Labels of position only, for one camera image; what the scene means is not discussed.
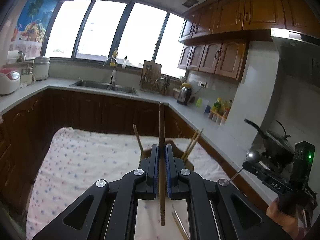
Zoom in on wooden cabinets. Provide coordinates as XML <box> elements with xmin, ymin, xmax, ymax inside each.
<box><xmin>178</xmin><ymin>0</ymin><xmax>319</xmax><ymax>81</ymax></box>
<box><xmin>0</xmin><ymin>88</ymin><xmax>273</xmax><ymax>215</ymax></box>

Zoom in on steel kitchen sink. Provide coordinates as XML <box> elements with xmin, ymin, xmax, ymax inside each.
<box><xmin>71</xmin><ymin>80</ymin><xmax>138</xmax><ymax>95</ymax></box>

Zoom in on steel electric kettle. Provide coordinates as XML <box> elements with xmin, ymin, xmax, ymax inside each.
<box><xmin>177</xmin><ymin>86</ymin><xmax>192</xmax><ymax>105</ymax></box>

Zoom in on yellow dish soap bottle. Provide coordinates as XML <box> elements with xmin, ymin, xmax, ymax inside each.
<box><xmin>110</xmin><ymin>48</ymin><xmax>118</xmax><ymax>67</ymax></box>

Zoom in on lower wooden cabinets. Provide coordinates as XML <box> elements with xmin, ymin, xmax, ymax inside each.
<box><xmin>0</xmin><ymin>88</ymin><xmax>273</xmax><ymax>215</ymax></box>

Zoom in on white floral tablecloth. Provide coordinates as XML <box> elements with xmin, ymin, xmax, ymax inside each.
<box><xmin>26</xmin><ymin>127</ymin><xmax>229</xmax><ymax>239</ymax></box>

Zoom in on small white appliance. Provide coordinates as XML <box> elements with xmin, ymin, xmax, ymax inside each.
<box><xmin>20</xmin><ymin>67</ymin><xmax>35</xmax><ymax>86</ymax></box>

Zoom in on right hand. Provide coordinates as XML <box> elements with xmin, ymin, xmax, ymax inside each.
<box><xmin>266</xmin><ymin>198</ymin><xmax>304</xmax><ymax>239</ymax></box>

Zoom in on white red rice cooker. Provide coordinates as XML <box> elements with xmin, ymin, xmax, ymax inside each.
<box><xmin>0</xmin><ymin>68</ymin><xmax>20</xmax><ymax>95</ymax></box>

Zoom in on wall power outlet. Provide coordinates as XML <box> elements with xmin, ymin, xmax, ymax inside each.
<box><xmin>198</xmin><ymin>81</ymin><xmax>208</xmax><ymax>88</ymax></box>

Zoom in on green lid white container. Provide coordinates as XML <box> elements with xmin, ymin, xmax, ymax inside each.
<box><xmin>196</xmin><ymin>98</ymin><xmax>209</xmax><ymax>112</ymax></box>

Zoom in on steel range hood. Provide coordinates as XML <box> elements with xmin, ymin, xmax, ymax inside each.
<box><xmin>271</xmin><ymin>28</ymin><xmax>320</xmax><ymax>87</ymax></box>

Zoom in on fruit beach poster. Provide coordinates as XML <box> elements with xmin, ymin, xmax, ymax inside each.
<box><xmin>9</xmin><ymin>0</ymin><xmax>60</xmax><ymax>58</ymax></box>

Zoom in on small steel spoon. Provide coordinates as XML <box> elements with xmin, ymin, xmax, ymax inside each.
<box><xmin>228</xmin><ymin>149</ymin><xmax>262</xmax><ymax>183</ymax></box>

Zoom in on wooden utensil holder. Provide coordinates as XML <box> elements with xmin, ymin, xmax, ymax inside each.
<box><xmin>139</xmin><ymin>139</ymin><xmax>196</xmax><ymax>172</ymax></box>

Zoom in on black wok with lid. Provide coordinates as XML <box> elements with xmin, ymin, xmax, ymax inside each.
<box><xmin>244</xmin><ymin>119</ymin><xmax>294</xmax><ymax>168</ymax></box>

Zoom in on wooden cutting board rack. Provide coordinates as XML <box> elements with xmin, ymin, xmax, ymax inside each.
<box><xmin>139</xmin><ymin>60</ymin><xmax>162</xmax><ymax>92</ymax></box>

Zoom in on knife block with knives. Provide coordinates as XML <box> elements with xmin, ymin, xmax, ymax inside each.
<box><xmin>160</xmin><ymin>74</ymin><xmax>171</xmax><ymax>95</ymax></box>

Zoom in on clear soap dispenser bottle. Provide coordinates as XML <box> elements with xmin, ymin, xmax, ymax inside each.
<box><xmin>122</xmin><ymin>56</ymin><xmax>127</xmax><ymax>69</ymax></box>

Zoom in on upper wooden cabinets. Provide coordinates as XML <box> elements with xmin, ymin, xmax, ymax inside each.
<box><xmin>178</xmin><ymin>0</ymin><xmax>319</xmax><ymax>81</ymax></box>

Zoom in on yellow oil bottle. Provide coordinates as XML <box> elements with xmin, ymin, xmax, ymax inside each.
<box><xmin>213</xmin><ymin>98</ymin><xmax>222</xmax><ymax>114</ymax></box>

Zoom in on white tall cooker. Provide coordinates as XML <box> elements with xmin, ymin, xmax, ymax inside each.
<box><xmin>33</xmin><ymin>56</ymin><xmax>50</xmax><ymax>81</ymax></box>

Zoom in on spice jar rack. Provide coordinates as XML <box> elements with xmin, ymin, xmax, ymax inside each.
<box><xmin>208</xmin><ymin>109</ymin><xmax>226</xmax><ymax>126</ymax></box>

